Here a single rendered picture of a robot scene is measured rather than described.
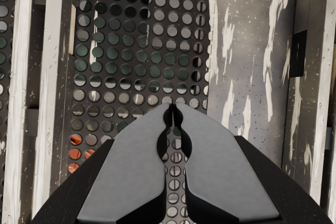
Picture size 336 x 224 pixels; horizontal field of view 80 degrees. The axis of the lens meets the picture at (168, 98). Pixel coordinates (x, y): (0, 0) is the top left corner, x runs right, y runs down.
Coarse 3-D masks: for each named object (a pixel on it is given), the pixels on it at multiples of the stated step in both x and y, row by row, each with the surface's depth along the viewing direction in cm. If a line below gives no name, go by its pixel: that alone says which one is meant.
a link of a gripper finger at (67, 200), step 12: (108, 144) 9; (96, 156) 9; (84, 168) 8; (96, 168) 8; (72, 180) 8; (84, 180) 8; (60, 192) 7; (72, 192) 7; (84, 192) 7; (48, 204) 7; (60, 204) 7; (72, 204) 7; (36, 216) 6; (48, 216) 6; (60, 216) 6; (72, 216) 6
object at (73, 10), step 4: (72, 4) 33; (72, 8) 33; (72, 12) 33; (72, 16) 33; (72, 20) 33; (72, 24) 33; (72, 28) 33; (72, 32) 34; (72, 36) 34; (72, 40) 34; (72, 44) 34; (72, 48) 34; (72, 52) 34
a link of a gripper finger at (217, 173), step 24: (192, 120) 11; (192, 144) 9; (216, 144) 9; (192, 168) 8; (216, 168) 8; (240, 168) 8; (192, 192) 7; (216, 192) 7; (240, 192) 7; (264, 192) 7; (192, 216) 7; (216, 216) 7; (240, 216) 6; (264, 216) 6
